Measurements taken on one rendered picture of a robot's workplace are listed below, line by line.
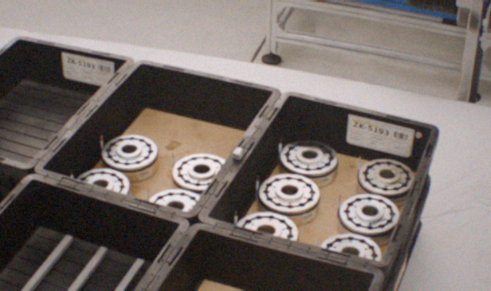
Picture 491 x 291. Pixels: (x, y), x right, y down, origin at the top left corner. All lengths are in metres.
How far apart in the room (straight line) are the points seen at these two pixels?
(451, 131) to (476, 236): 0.36
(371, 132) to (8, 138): 0.69
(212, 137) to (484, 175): 0.59
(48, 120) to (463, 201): 0.85
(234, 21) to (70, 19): 0.74
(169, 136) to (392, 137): 0.42
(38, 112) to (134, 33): 2.07
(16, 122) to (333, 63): 2.06
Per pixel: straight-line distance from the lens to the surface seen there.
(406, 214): 1.38
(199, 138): 1.68
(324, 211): 1.52
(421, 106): 2.08
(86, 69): 1.80
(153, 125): 1.72
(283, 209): 1.47
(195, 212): 1.35
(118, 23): 3.93
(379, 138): 1.61
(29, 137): 1.73
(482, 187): 1.85
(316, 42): 3.50
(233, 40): 3.75
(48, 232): 1.49
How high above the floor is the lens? 1.79
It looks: 35 degrees down
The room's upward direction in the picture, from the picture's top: 1 degrees clockwise
